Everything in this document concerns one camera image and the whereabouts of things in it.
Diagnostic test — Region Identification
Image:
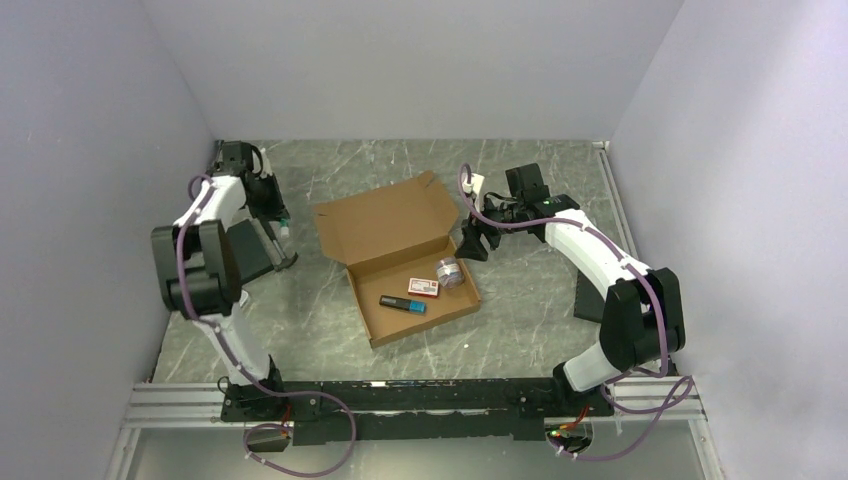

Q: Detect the black handled claw hammer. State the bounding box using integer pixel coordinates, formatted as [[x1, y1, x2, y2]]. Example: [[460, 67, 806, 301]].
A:
[[259, 218, 299, 272]]

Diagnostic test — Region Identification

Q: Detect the black rectangular pad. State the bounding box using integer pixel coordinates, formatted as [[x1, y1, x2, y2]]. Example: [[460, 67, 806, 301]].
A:
[[227, 220, 273, 284], [573, 271, 605, 324]]

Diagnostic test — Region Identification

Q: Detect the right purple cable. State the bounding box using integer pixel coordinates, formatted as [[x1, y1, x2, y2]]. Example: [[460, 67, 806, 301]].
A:
[[457, 162, 696, 464]]

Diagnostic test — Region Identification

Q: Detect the small red white box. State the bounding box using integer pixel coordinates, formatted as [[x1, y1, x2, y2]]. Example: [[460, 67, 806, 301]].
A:
[[407, 278, 441, 298]]

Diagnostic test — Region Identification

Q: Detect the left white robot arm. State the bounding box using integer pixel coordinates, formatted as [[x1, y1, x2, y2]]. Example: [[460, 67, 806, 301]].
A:
[[151, 140, 290, 420]]

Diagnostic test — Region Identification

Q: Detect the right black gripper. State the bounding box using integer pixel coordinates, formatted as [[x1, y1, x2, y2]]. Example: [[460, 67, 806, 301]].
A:
[[455, 193, 525, 262]]

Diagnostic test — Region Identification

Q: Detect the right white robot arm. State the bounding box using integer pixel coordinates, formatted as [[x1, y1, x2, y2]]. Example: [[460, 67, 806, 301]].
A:
[[455, 163, 685, 415]]

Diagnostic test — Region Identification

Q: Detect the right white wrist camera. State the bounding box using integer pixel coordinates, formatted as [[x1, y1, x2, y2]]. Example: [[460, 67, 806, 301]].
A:
[[459, 173, 485, 198]]

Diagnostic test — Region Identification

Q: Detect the black blue marker pen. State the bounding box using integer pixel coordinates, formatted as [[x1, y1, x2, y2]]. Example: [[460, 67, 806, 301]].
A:
[[379, 295, 427, 315]]

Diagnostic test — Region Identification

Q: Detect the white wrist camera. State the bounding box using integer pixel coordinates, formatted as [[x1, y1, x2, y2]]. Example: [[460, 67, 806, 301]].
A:
[[459, 173, 485, 198], [253, 148, 273, 178]]

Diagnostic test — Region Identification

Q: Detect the left black rectangular pad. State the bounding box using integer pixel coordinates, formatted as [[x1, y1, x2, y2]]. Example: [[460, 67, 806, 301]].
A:
[[227, 220, 273, 284]]

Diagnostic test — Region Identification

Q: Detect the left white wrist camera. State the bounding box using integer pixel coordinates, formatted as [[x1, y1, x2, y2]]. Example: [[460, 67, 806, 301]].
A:
[[253, 148, 273, 178]]

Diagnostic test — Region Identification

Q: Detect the brown cardboard box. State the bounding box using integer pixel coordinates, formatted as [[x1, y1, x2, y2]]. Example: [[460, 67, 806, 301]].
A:
[[312, 171, 482, 348]]

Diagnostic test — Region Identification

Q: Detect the right black rectangular pad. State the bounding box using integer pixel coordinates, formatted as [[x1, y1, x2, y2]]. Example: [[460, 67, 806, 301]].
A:
[[573, 271, 605, 324]]

